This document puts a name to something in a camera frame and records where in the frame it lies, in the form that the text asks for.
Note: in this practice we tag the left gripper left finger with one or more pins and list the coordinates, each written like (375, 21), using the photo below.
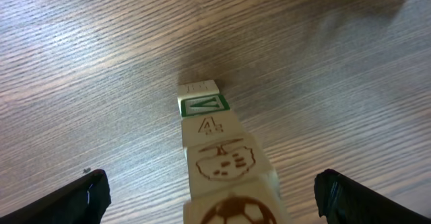
(83, 201)

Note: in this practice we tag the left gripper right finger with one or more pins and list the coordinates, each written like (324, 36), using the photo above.
(344, 201)

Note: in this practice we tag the white soccer ball block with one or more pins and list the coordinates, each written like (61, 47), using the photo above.
(252, 202)

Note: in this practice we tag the white four block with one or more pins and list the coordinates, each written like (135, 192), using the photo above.
(209, 127)

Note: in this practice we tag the white helicopter block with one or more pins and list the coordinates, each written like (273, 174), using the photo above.
(226, 162)

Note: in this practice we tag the green V block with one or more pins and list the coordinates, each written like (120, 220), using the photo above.
(203, 105)

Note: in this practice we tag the white base tower block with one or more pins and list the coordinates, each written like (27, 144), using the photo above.
(194, 90)

